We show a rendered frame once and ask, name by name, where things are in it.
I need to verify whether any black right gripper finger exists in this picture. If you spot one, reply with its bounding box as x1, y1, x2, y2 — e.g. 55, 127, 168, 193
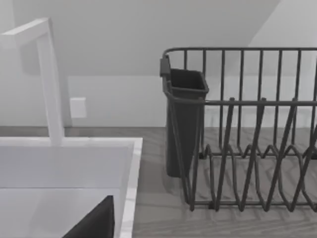
61, 195, 115, 238

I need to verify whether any white sink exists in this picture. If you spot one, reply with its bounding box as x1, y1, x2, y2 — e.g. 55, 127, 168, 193
0, 137, 144, 238

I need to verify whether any dark grey cutlery holder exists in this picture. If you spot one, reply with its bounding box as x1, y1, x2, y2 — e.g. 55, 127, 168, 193
163, 68, 210, 178

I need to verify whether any tall white tap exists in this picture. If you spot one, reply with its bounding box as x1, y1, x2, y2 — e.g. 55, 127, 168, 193
0, 17, 65, 147

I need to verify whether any white wall socket plate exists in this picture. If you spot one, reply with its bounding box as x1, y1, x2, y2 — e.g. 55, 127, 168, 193
70, 97, 87, 119

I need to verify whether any dark grey wire dish rack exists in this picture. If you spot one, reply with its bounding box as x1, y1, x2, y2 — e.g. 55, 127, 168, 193
160, 47, 317, 212

